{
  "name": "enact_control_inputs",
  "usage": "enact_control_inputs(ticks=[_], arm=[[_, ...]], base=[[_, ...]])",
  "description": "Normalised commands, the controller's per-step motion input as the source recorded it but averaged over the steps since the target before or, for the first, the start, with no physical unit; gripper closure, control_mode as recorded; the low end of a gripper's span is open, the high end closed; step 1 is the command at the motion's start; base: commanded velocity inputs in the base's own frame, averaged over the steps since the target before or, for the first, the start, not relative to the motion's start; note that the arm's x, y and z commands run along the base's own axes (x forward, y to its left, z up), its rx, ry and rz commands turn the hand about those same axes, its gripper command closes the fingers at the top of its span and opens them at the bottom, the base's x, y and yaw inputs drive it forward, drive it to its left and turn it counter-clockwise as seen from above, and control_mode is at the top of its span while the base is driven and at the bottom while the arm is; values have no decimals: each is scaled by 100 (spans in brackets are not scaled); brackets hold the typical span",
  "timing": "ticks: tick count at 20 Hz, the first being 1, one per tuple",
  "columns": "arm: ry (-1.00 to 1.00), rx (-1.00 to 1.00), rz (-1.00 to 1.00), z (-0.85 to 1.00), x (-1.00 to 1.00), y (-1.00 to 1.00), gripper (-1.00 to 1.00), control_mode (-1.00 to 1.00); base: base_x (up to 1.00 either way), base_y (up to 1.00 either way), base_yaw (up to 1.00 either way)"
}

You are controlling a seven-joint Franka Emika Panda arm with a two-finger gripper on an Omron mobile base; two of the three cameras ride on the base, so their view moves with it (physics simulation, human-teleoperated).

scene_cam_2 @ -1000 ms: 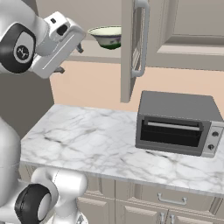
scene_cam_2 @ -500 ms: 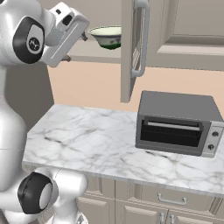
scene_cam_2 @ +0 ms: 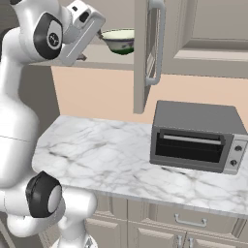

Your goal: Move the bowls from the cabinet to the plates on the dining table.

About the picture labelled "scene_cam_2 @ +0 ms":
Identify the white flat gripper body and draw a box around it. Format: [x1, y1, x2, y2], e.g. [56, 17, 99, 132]
[58, 9, 107, 68]

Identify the open beige cabinet door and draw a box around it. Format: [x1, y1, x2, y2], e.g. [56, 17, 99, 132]
[133, 0, 168, 115]

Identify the closed beige cabinet door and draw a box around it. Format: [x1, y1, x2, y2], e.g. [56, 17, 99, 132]
[173, 0, 248, 62]

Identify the beige base cabinet door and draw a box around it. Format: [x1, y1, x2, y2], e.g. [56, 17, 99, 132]
[137, 220, 188, 248]
[187, 230, 248, 248]
[84, 216, 129, 248]

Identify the white bowl with green base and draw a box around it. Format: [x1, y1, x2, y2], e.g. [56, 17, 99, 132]
[101, 28, 136, 56]

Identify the grey toaster oven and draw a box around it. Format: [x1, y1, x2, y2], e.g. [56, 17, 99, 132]
[149, 100, 248, 175]

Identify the black glass toaster oven door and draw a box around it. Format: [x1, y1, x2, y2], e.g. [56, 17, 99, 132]
[154, 128, 229, 165]

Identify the narrow beige drawer front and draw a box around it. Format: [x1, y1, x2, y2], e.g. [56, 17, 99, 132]
[92, 193, 129, 221]

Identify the wide beige drawer front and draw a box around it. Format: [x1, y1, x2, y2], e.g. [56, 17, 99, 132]
[146, 202, 241, 238]

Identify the beige wall cabinet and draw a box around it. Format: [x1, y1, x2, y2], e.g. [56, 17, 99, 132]
[28, 0, 248, 80]

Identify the silver toaster oven door handle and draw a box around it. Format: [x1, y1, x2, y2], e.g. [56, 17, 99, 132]
[162, 134, 223, 146]

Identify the silver drawer handle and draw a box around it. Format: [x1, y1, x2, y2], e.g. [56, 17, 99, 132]
[173, 212, 208, 229]

